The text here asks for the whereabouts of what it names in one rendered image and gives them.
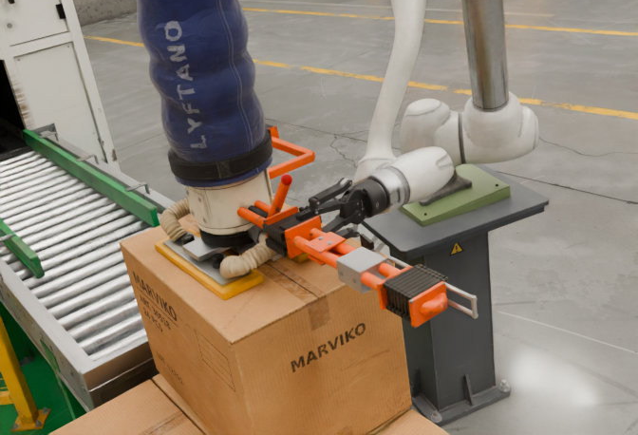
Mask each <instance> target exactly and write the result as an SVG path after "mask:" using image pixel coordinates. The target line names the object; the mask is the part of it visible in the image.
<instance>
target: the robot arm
mask: <svg viewBox="0 0 638 435"><path fill-rule="evenodd" d="M390 1H391V6H392V10H393V14H394V20H395V38H394V44H393V48H392V52H391V56H390V59H389V63H388V66H387V70H386V73H385V78H384V81H383V85H382V88H381V91H380V95H379V98H378V102H377V104H376V107H375V111H374V114H373V118H372V121H371V125H370V129H369V134H368V140H367V148H366V154H365V156H364V157H363V158H362V159H361V160H360V161H359V162H358V168H357V171H356V174H355V176H354V179H353V180H349V179H346V178H341V179H340V180H339V181H338V182H337V183H336V184H334V185H332V186H331V187H330V188H328V189H326V190H324V191H322V192H320V193H318V194H316V195H314V196H313V197H311V198H309V203H310V206H308V205H307V206H306V207H305V210H304V211H302V212H300V213H298V214H297V215H296V218H294V219H292V220H290V221H287V222H285V223H283V224H281V225H279V227H280V229H281V230H283V231H286V230H288V229H290V228H291V227H294V226H296V225H298V224H300V223H302V222H304V221H306V220H309V219H311V218H314V217H315V216H317V215H321V214H324V213H328V212H332V211H336V210H340V214H338V215H337V216H336V217H335V219H334V220H332V221H331V222H330V223H328V224H327V225H326V226H324V227H323V228H322V230H323V231H324V233H328V232H333V233H334V234H336V235H338V236H341V237H343V238H345V239H349V238H351V237H358V236H359V235H360V233H359V232H357V230H358V225H359V224H361V223H362V222H363V220H364V219H366V218H372V217H374V216H376V215H381V214H386V213H389V212H392V211H394V210H396V209H398V208H400V207H401V206H403V205H405V204H411V203H415V202H417V201H418V202H419V204H420V205H421V206H427V205H429V204H431V203H432V202H434V201H435V200H438V199H441V198H444V197H446V196H449V195H451V194H453V193H456V192H458V191H459V190H462V189H466V188H470V187H471V186H472V181H470V180H469V179H466V178H463V177H462V176H460V175H458V174H457V170H456V167H457V166H459V165H462V164H469V163H470V164H481V163H494V162H502V161H511V160H515V159H518V158H521V157H523V156H525V155H527V154H529V153H531V152H532V151H533V150H534V149H535V148H536V147H537V143H538V118H537V116H536V115H535V113H534V112H533V110H531V109H530V108H529V107H527V106H520V103H519V100H518V98H517V97H516V95H514V94H513V93H512V92H510V91H509V86H508V71H507V57H506V43H505V22H504V7H503V0H461V7H462V15H463V24H464V32H465V41H466V49H467V57H468V66H469V74H470V83H471V91H472V97H471V98H470V99H469V100H468V101H467V103H466V105H465V110H464V112H456V111H451V110H449V107H448V105H447V104H445V103H443V102H441V101H438V100H435V99H422V100H418V101H416V102H414V103H412V104H410V105H409V106H408V108H407V109H406V111H405V113H404V115H403V121H402V125H401V132H400V147H401V154H402V155H401V156H399V157H398V158H396V157H395V156H394V155H393V152H392V148H391V136H392V130H393V126H394V122H395V120H396V117H397V115H398V112H399V109H400V106H401V103H402V100H403V96H404V93H405V91H406V88H407V86H408V83H409V80H410V77H411V74H412V71H413V69H414V66H415V64H416V61H417V57H418V54H419V50H420V46H421V41H422V31H423V24H424V16H425V8H426V1H427V0H390ZM344 192H345V193H344ZM342 193H344V194H343V196H342V197H341V198H339V199H334V200H333V201H329V202H326V201H328V200H330V199H333V198H335V197H337V196H338V195H340V194H342ZM350 223H352V225H351V226H349V227H347V228H346V229H343V230H341V231H338V230H340V229H341V228H342V227H344V226H347V225H349V224H350ZM337 231H338V232H337Z"/></svg>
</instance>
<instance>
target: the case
mask: <svg viewBox="0 0 638 435"><path fill-rule="evenodd" d="M167 237H169V236H168V235H167V234H166V233H165V232H164V231H163V229H162V228H161V226H158V227H155V228H153V229H150V230H148V231H145V232H143V233H140V234H138V235H136V236H132V237H130V238H128V239H125V240H123V241H120V243H119V244H120V247H121V250H122V256H123V259H124V263H125V266H126V269H127V272H128V275H129V278H130V282H131V285H132V288H133V292H134V295H135V297H136V301H137V304H138V307H139V311H140V314H141V320H142V323H143V325H144V329H145V332H146V335H147V339H148V342H149V345H150V349H151V351H152V354H153V358H154V361H155V364H156V368H157V370H158V371H159V372H160V374H161V375H162V376H163V377H164V378H165V379H166V380H167V382H168V383H169V384H170V385H171V386H172V387H173V388H174V390H175V391H176V392H177V393H178V394H179V395H180V397H181V398H182V399H183V400H184V401H185V402H186V403H187V405H188V406H189V407H190V408H191V409H192V410H193V411H194V412H195V414H196V415H197V416H198V417H199V418H200V419H201V421H202V422H203V423H204V424H205V425H206V426H208V428H209V429H210V430H211V431H212V432H213V433H214V434H215V435H366V434H368V433H370V432H371V431H373V430H374V429H376V428H377V427H379V426H381V425H382V424H384V423H386V422H387V421H389V420H390V419H392V418H393V417H395V416H396V415H398V414H399V413H401V412H403V411H404V410H406V409H407V408H409V407H411V406H412V402H411V394H410V386H409V379H408V370H407V363H406V355H405V347H404V340H403V324H402V318H401V317H400V316H398V315H397V314H395V313H393V312H391V311H389V310H387V309H384V310H381V309H380V303H379V295H378V292H376V291H375V290H373V289H372V290H370V291H368V292H366V293H360V292H358V291H356V290H354V289H353V288H351V287H349V286H348V285H346V284H345V283H343V282H341V281H340V280H339V277H338V272H337V270H336V269H335V268H333V267H331V266H329V265H328V264H325V265H323V266H322V265H320V264H318V263H316V262H315V261H313V260H311V259H308V260H306V261H304V262H302V263H297V262H295V261H293V260H292V259H290V258H288V257H286V256H283V257H281V258H279V259H277V260H275V261H272V260H271V259H269V260H268V261H267V262H264V264H261V265H260V266H257V268H254V270H256V271H258V272H259V273H261V274H262V275H263V282H262V283H260V284H258V285H256V286H254V287H252V288H250V289H249V290H247V291H245V292H243V293H240V294H238V295H236V296H234V297H232V298H230V299H228V300H225V301H224V300H222V299H221V298H220V297H218V296H217V295H216V294H214V293H213V292H211V291H210V290H209V289H207V288H206V287H205V286H203V285H202V284H201V283H199V282H198V281H197V280H195V279H194V278H193V277H191V276H190V275H189V274H187V273H186V272H184V271H183V270H182V269H181V268H180V267H178V266H177V265H176V264H174V263H173V262H172V261H170V260H169V259H168V258H166V257H165V256H164V255H162V254H161V253H159V252H158V251H157V250H156V248H155V243H157V242H159V241H161V240H164V239H166V238H167Z"/></svg>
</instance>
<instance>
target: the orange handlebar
mask: <svg viewBox="0 0 638 435"><path fill-rule="evenodd" d="M272 147H273V148H276V149H279V150H281V151H284V152H287V153H289V154H292V155H294V156H296V157H297V158H294V159H292V160H289V161H286V162H283V163H281V164H278V165H276V166H274V167H272V168H269V169H268V172H269V177H270V180H271V179H273V178H276V177H278V176H281V175H283V174H285V173H288V172H290V171H292V170H294V169H296V168H299V167H301V166H304V165H306V164H308V163H311V162H313V161H314V159H315V154H314V151H311V150H308V149H307V148H304V147H301V146H298V145H295V144H293V143H290V142H285V141H282V140H280V139H277V138H275V137H272ZM253 206H255V207H256V208H259V209H261V210H263V211H264V212H266V213H269V211H270V209H271V206H270V205H268V204H266V203H264V202H262V201H260V200H257V201H256V202H255V203H254V205H253ZM237 214H238V215H239V216H240V217H242V218H245V219H246V220H248V221H249V222H251V223H253V224H255V225H256V226H258V227H260V228H262V229H263V227H262V224H264V223H263V219H265V218H264V217H261V216H260V215H258V214H256V213H254V212H252V211H251V210H249V209H247V208H245V207H240V208H239V209H238V210H237ZM310 238H312V239H313V240H311V241H308V240H306V239H304V238H302V237H300V236H296V237H295V238H294V239H293V242H292V244H293V246H295V247H296V248H298V249H300V250H302V251H304V252H306V253H307V254H309V255H307V258H309V259H311V260H313V261H315V262H316V263H318V264H320V265H322V266H323V265H325V264H328V265H329V266H331V267H333V268H335V269H336V270H337V266H336V259H337V258H339V257H340V256H342V255H346V254H348V253H350V252H352V251H354V250H356V249H357V248H354V247H352V246H350V245H348V244H346V243H345V242H344V241H346V239H345V238H343V237H341V236H338V235H336V234H334V233H333V232H328V233H324V232H322V231H320V230H318V229H316V228H313V229H311V230H310ZM398 271H400V270H399V269H397V268H395V267H393V266H391V265H389V264H387V263H383V264H382V265H381V266H380V268H379V273H380V274H381V275H383V276H385V277H389V276H391V275H393V274H395V273H396V272H398ZM380 281H382V279H381V278H379V277H377V276H375V275H373V274H370V273H364V274H363V276H362V277H361V282H362V283H363V284H365V285H366V286H368V287H369V288H371V289H373V290H375V291H376V292H378V289H377V283H378V282H380ZM446 304H447V297H446V295H445V293H440V294H439V295H437V296H436V297H435V298H434V299H432V300H430V301H427V302H425V303H423V304H422V306H421V309H420V313H421V314H422V315H431V314H435V313H438V312H440V311H442V310H443V309H444V308H445V307H446Z"/></svg>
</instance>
